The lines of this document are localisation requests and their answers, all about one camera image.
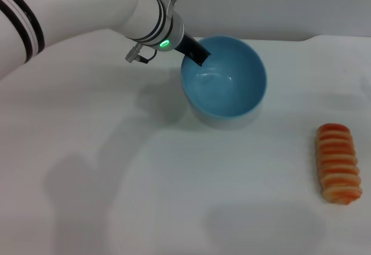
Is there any blue ceramic bowl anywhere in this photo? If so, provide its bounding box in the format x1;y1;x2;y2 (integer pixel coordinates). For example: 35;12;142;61
180;35;268;130

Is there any ridged toy bread loaf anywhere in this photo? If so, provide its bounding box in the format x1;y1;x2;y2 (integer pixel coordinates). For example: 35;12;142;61
315;123;363;205

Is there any grey wrist cable connector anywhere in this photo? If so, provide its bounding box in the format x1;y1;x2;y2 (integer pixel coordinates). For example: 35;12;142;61
125;43;158;64

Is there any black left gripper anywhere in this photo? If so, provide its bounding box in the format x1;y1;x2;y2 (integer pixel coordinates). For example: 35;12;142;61
174;34;211;66

